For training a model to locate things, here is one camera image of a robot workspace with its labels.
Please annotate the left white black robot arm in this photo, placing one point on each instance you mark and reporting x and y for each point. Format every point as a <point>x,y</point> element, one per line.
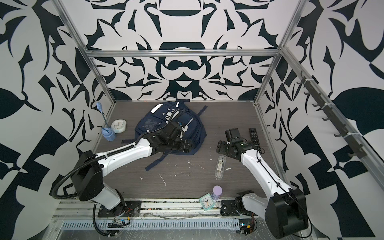
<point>86,182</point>

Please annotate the left small circuit board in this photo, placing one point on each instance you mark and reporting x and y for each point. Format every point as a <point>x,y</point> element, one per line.
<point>117,223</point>

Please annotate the navy blue student backpack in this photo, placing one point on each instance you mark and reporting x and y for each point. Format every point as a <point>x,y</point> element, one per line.
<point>165,113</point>

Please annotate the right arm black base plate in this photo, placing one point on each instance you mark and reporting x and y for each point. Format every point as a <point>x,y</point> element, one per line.
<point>230,208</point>

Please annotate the light blue round wall clock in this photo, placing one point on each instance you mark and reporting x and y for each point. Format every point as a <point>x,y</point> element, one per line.
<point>119,126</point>

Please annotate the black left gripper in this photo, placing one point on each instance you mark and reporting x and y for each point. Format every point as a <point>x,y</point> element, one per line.
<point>188,148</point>

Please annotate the clear plastic ruler case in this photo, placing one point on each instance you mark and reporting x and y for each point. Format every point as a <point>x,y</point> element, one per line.
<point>220,167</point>

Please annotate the black tv remote control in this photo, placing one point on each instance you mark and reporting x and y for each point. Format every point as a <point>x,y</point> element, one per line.
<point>255,138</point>

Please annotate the purple lidded small bottle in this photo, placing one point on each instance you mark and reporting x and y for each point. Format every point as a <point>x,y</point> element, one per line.
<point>216,193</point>

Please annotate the small green alarm clock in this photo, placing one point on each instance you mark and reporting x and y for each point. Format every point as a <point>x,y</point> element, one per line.
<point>207,202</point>

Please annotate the white perforated cable tray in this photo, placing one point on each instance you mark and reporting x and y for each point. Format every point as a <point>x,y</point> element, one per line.
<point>161,224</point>

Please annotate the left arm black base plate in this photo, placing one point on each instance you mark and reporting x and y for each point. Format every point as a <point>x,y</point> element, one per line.
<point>126,209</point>

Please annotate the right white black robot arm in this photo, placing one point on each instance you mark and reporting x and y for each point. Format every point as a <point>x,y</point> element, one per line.
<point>283,209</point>

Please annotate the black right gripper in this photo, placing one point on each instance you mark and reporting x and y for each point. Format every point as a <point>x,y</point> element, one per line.
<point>221,146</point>

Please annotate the right circuit board green light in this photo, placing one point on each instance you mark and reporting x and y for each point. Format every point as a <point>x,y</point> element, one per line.
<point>247,226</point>

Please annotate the wall mounted hook rail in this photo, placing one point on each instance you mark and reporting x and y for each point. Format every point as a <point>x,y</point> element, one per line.
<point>335,116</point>

